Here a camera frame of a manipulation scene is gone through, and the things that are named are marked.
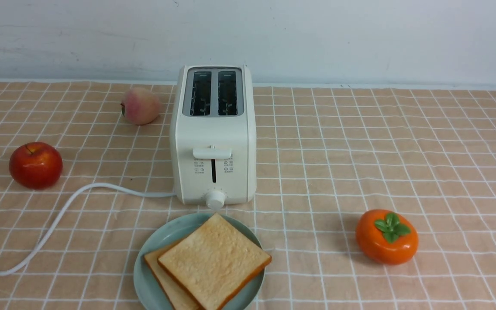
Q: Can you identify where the toast slice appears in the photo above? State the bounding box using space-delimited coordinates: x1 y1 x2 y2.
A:
158 213 272 310
143 240 202 310

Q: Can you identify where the white two-slot toaster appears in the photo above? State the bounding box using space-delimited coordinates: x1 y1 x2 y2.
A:
169 65 257 210

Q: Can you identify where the pink peach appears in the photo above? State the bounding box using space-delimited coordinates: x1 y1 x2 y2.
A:
121 87 162 125

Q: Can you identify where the orange persimmon with green leaf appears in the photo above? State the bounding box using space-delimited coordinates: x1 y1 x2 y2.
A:
356 209 419 265

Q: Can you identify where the light blue round plate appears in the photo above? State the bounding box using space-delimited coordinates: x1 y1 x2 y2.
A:
133 213 265 310

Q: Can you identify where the checkered peach tablecloth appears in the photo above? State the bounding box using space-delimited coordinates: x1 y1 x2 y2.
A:
0 82 496 310

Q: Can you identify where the red apple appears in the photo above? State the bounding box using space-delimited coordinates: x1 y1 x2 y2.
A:
9 141 63 190

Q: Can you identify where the white toaster power cord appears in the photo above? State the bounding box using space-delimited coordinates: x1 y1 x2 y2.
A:
0 183 176 276

